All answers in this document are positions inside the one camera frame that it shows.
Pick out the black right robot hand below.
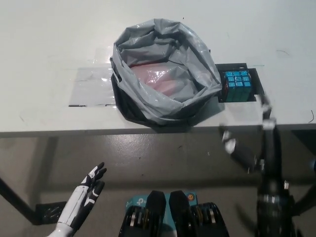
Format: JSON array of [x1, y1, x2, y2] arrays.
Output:
[[219, 94, 289, 198]]

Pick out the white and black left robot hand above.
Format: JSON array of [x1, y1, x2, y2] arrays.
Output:
[[48, 161, 107, 237]]

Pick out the Rubik's cube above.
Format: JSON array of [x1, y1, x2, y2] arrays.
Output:
[[221, 70, 252, 102]]

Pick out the grey and black plastic bag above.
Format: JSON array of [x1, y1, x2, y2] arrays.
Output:
[[110, 17, 222, 128]]

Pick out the teal TP-Link box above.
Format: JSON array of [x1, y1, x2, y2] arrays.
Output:
[[125, 189, 198, 237]]

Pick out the black table leg with foot plate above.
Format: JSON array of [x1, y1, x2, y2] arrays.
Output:
[[0, 170, 67, 226]]

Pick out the black robot torso blocks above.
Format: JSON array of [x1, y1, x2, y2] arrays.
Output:
[[118, 190, 235, 237]]

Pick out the clear plastic film sheet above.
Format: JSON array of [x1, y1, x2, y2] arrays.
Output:
[[68, 66, 118, 108]]

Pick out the pink pouch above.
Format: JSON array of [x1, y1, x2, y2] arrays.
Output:
[[130, 64, 188, 98]]

